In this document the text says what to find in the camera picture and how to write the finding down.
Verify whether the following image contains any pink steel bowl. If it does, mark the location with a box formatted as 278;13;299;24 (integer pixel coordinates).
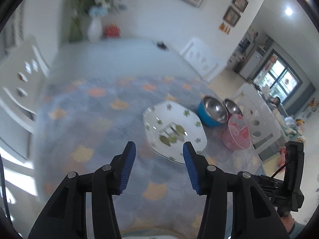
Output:
223;99;243;117

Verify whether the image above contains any small framed picture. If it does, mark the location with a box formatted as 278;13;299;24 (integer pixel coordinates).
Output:
232;0;249;12
223;6;241;27

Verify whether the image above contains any octagonal clover plate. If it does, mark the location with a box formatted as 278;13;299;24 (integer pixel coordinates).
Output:
143;100;208;164

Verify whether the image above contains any right side white chair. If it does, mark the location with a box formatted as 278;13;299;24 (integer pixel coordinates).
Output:
234;83;281;154

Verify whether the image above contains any near white chair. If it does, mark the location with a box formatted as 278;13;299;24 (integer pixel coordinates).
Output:
1;36;49;162

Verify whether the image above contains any small black object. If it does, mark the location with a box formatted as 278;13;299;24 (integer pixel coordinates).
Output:
156;42;168;50

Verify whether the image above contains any white refrigerator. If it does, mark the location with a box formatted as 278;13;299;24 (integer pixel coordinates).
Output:
239;47;266;79

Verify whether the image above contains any blue steel bowl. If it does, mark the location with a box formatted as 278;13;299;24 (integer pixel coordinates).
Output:
197;96;228;127

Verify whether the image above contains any far right white chair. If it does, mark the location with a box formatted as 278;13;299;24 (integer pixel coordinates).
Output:
180;37;226;83

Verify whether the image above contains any lower small framed picture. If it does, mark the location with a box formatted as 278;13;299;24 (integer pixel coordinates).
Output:
223;6;241;27

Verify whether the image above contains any upper small framed picture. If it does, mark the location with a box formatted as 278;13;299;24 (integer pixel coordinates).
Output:
232;0;249;12

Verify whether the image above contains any right hand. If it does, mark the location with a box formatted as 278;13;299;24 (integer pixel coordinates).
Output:
281;213;295;233

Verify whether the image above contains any white vase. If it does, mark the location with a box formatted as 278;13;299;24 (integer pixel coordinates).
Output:
88;17;103;43

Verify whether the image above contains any white chair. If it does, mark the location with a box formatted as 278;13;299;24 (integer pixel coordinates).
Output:
234;83;281;154
180;37;226;83
1;36;49;162

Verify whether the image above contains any red lidded pot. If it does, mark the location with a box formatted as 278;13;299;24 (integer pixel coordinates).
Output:
103;24;121;38

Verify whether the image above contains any pink cartoon bowl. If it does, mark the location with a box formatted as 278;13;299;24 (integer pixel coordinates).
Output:
222;114;251;151

